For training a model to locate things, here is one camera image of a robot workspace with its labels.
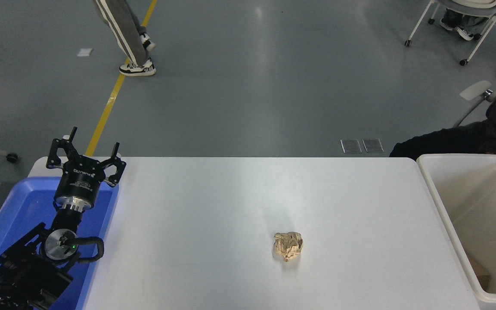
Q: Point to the grey chair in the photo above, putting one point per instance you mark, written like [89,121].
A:
[476,90]

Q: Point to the white floor tag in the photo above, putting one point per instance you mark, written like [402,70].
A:
[85,52]

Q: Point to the metal floor plate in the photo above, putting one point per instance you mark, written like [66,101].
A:
[351,146]
[373,145]

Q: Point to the large pale plastic bin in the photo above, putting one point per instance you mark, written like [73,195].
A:
[480,206]

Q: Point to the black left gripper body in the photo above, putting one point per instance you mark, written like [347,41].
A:
[79,181]

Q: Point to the crumpled tan paper ball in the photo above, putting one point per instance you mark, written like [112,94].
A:
[288,246]

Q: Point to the blue plastic tray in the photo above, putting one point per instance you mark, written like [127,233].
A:
[26,204]

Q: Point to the white wheeled chair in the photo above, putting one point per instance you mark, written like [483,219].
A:
[485,30]

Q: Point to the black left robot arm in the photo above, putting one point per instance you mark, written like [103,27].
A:
[24,267]

